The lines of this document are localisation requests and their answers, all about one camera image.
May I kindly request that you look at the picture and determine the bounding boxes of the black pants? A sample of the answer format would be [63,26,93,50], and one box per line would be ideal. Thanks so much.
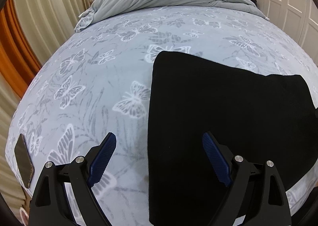
[148,51,317,225]

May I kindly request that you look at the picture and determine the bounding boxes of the left hand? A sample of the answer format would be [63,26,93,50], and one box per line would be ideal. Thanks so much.
[19,205,29,226]

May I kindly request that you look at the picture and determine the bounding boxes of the black smartphone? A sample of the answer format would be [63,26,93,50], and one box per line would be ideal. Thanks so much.
[14,134,35,189]

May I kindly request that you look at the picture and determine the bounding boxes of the butterfly print bed sheet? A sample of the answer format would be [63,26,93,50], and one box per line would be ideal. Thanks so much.
[5,6,317,225]

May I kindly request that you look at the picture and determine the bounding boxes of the orange curtain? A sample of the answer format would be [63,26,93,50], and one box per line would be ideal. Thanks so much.
[1,0,42,97]

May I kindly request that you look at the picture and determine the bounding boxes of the cream curtain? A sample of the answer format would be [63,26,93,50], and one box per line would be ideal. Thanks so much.
[0,0,91,211]

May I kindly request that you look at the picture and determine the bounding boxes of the white wardrobe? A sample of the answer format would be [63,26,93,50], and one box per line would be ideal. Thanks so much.
[256,0,317,62]

